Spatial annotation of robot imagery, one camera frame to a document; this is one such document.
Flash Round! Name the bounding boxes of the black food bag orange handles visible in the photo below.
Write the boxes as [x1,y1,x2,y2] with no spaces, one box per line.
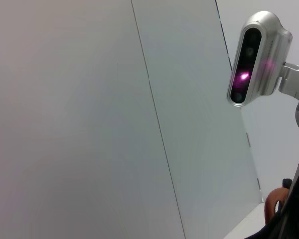
[244,178,299,239]

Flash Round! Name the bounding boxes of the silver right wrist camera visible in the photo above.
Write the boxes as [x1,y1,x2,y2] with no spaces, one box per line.
[226,11,294,108]

